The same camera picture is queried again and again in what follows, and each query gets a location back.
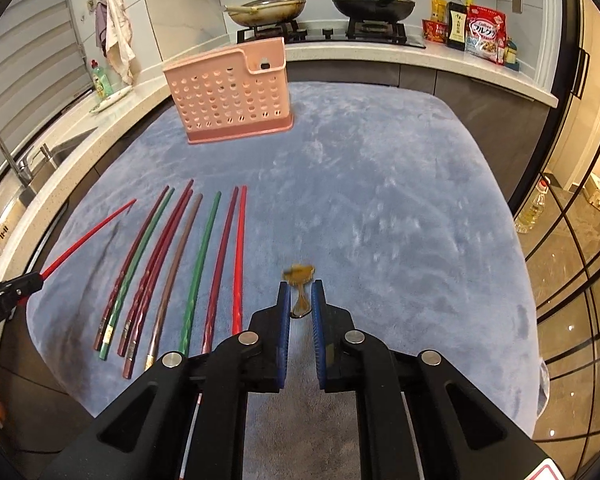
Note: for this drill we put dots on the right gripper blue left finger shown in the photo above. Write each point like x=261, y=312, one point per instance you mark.
x=253, y=361

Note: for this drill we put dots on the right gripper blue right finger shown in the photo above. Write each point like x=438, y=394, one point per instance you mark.
x=349, y=360

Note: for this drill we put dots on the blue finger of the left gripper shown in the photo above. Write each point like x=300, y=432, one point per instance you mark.
x=19, y=288

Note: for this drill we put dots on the bright red chopstick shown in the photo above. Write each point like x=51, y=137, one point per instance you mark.
x=239, y=259
x=59, y=261

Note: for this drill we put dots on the gold flower spoon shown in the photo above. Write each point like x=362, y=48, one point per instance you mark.
x=299, y=276

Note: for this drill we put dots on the chrome kitchen faucet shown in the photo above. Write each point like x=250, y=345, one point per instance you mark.
x=24, y=173

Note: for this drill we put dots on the dark red chopstick right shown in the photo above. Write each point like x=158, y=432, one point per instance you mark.
x=209, y=322

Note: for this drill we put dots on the stainless steel sink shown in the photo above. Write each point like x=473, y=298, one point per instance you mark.
x=15, y=198

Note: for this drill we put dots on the green chopstick right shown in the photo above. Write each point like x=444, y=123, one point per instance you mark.
x=189, y=313

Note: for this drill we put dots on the brown chopstick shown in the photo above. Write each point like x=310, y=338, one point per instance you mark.
x=156, y=333

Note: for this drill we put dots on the blue-grey plush table cloth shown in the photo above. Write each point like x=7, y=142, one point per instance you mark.
x=383, y=191

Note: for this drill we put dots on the cooking oil bottle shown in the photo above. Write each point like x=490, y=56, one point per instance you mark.
x=531, y=211

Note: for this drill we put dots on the green dish soap bottle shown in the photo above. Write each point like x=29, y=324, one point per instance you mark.
x=101, y=81

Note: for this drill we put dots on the painted small plate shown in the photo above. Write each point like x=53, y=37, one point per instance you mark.
x=111, y=100

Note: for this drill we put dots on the pink perforated utensil holder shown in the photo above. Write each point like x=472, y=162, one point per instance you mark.
x=232, y=92

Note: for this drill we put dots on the white hanging towel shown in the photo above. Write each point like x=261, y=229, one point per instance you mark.
x=118, y=43

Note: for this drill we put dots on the purple hanging cloth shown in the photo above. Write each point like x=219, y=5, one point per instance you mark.
x=101, y=16

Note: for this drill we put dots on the black gas stove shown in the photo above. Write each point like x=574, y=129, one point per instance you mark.
x=293, y=32

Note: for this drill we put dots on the red snack cup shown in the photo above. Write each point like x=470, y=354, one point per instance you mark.
x=434, y=31

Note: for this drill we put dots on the small green bottle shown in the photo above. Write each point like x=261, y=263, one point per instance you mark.
x=510, y=55

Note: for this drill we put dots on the beige pan with lid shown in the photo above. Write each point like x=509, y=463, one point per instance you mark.
x=258, y=13

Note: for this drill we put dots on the red cereal bag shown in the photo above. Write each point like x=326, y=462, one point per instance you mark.
x=486, y=33

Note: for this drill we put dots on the black wok with lid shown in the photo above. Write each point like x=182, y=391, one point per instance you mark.
x=389, y=11

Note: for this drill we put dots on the dark soy sauce bottle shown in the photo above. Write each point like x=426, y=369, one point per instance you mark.
x=456, y=16

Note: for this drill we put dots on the yellow snack packet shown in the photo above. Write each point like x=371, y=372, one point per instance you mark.
x=438, y=11

